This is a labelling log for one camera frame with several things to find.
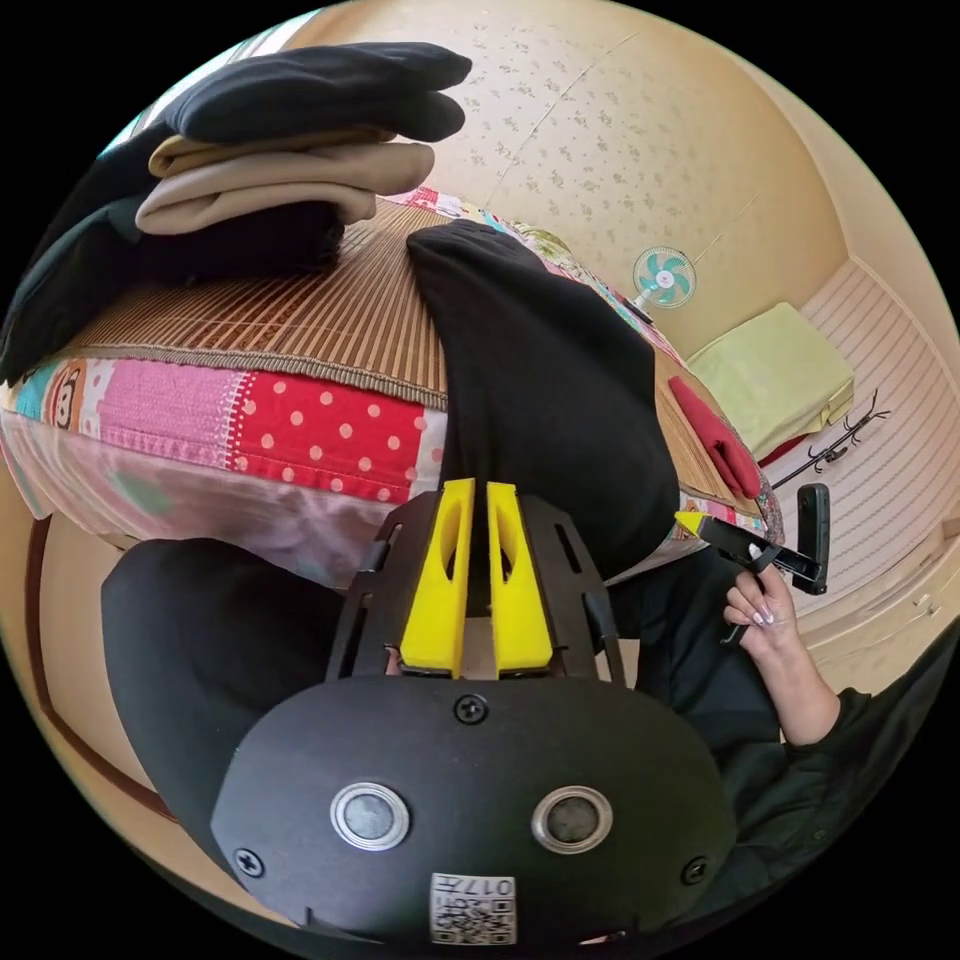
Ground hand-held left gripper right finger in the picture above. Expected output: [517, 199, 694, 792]
[486, 481, 562, 681]

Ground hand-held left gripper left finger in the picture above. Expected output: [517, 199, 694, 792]
[399, 477, 477, 674]

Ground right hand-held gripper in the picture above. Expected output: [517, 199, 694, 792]
[674, 509, 799, 648]

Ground black pants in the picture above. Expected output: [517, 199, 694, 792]
[405, 219, 682, 588]

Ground person's right forearm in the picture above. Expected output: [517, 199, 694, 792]
[748, 650, 843, 748]

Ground person's right hand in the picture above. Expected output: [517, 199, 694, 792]
[722, 572, 802, 671]

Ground red garment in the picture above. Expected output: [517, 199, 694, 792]
[666, 374, 763, 501]

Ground yellow-green folded blanket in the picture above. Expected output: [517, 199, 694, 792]
[686, 300, 857, 460]

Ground black coat rack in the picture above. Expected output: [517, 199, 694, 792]
[764, 388, 894, 490]

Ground white fan with teal blades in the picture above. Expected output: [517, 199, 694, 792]
[628, 247, 699, 318]

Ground person's body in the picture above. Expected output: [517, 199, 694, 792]
[100, 538, 960, 948]

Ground bed with woven mat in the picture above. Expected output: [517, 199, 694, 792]
[0, 185, 787, 595]

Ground pile of clothes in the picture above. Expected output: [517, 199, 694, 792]
[0, 41, 475, 385]

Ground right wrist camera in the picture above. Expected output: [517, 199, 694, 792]
[793, 482, 832, 598]

